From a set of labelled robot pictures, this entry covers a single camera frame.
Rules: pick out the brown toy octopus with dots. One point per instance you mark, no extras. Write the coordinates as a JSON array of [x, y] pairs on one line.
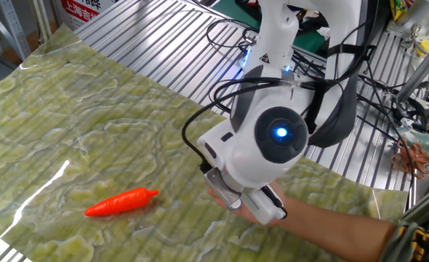
[[416, 160]]

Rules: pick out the grey steel shelf frame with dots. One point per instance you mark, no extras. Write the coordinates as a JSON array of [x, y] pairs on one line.
[[14, 25]]

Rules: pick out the grey aluminium pole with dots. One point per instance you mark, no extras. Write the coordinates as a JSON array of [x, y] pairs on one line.
[[418, 74]]

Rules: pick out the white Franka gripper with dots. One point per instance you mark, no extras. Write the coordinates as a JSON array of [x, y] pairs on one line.
[[214, 149]]

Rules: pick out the orange toy carrot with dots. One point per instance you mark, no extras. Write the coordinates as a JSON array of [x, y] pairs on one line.
[[121, 201]]

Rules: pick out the cardboard box red print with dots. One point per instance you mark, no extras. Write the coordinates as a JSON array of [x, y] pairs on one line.
[[80, 11]]

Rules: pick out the dark green cutting mat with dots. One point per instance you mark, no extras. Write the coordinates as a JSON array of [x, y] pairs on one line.
[[309, 36]]

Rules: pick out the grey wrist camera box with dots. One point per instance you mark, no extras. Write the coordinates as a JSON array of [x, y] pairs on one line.
[[223, 189]]

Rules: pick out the green marble pattern mat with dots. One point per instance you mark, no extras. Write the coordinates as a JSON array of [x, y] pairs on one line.
[[91, 127]]

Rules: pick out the yellow snack bag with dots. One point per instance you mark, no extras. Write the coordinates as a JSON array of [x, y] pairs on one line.
[[398, 8]]

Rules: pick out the person's bare forearm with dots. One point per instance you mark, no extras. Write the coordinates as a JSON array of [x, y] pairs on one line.
[[338, 233]]

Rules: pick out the yellow plastic toy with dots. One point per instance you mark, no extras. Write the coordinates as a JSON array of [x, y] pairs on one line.
[[426, 46]]

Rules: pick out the grey yellow black sleeve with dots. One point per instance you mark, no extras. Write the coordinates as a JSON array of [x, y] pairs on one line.
[[418, 244]]

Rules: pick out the person's bare hand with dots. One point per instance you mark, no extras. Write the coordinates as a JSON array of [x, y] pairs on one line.
[[232, 211]]

